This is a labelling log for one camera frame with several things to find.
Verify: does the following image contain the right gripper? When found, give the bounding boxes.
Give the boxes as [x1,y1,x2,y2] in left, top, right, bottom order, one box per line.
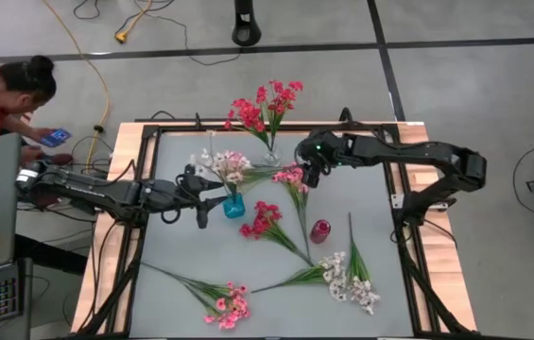
[298,149,337,189]

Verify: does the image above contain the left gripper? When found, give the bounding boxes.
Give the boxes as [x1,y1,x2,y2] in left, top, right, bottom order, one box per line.
[174,163,228,230]

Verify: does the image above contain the pink artificial flower bunch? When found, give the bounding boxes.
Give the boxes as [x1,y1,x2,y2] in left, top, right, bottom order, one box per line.
[141,262,252,331]
[271,161,316,266]

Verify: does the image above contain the small clear glass vase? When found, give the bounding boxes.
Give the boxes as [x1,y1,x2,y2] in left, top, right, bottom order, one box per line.
[262,141,283,167]

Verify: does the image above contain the red artificial flower bunch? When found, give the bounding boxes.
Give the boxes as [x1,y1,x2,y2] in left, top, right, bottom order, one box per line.
[222,78,304,157]
[239,200,314,265]

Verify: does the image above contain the green artificial stem foreground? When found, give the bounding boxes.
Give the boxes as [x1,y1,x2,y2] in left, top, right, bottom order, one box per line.
[250,251,347,303]

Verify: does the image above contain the blue patterned glass vase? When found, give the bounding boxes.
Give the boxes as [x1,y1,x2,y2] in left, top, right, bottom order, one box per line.
[221,192,247,220]

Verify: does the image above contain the red ribbed glass vase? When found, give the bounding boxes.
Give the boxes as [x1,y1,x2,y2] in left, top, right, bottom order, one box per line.
[309,218,332,245]

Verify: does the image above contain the black floor stand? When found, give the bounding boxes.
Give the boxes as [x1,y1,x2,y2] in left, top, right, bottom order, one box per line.
[231,0,263,47]

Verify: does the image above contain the smartphone with lit screen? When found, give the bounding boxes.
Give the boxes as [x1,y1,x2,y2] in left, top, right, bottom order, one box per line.
[38,127,73,148]

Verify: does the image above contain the black desk base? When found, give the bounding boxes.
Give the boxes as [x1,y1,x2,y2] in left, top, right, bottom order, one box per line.
[13,233,89,276]

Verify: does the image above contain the yellow extension cable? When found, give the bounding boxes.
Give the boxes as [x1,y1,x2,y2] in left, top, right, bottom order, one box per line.
[42,0,111,174]

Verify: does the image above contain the black metal table frame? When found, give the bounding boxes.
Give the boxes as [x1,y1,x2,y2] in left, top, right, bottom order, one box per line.
[75,110,474,340]

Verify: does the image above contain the thin black floor cable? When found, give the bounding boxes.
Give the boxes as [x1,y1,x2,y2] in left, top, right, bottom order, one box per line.
[72,0,242,67]

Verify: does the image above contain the yellow cable with plug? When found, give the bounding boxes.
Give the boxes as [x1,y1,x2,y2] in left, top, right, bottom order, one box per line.
[113,0,154,44]

